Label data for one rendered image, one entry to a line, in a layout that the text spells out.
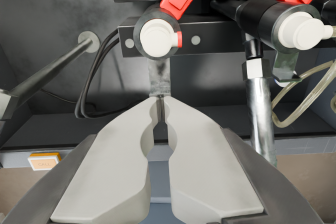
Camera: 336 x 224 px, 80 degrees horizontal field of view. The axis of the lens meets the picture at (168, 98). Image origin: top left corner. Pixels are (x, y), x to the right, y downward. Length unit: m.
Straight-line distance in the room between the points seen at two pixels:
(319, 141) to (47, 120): 0.54
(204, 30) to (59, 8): 0.28
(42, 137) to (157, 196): 0.42
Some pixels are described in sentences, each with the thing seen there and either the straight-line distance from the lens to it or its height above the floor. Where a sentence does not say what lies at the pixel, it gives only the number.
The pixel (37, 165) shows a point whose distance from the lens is 0.44.
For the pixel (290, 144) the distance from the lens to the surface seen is 0.43.
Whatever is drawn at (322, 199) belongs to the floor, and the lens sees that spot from 2.69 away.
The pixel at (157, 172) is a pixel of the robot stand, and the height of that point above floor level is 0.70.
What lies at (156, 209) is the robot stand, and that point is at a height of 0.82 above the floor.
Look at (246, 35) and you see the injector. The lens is 0.19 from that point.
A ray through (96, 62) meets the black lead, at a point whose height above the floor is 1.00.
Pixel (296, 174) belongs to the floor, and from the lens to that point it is 2.24.
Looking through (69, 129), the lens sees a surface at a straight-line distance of 0.46.
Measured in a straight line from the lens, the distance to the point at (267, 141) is 0.18.
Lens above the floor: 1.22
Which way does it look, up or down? 61 degrees down
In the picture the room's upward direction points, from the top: 178 degrees clockwise
